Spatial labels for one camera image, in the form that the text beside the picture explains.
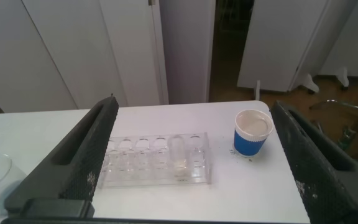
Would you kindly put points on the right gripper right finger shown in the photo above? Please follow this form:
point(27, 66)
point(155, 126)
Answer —
point(322, 177)

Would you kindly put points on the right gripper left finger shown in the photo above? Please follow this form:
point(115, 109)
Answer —
point(73, 161)

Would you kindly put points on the clear acrylic test tube rack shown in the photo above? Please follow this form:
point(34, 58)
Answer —
point(154, 174)

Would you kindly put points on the test tube with white pigment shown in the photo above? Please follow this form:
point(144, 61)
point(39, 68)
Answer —
point(179, 155)

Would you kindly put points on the chrome chair leg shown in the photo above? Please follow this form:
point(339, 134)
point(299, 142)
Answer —
point(337, 104)

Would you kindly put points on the blue white paper cup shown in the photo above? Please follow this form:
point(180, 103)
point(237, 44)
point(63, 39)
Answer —
point(249, 146)

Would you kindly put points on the white partition foot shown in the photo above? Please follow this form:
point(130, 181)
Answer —
point(310, 84)
point(257, 90)
point(342, 77)

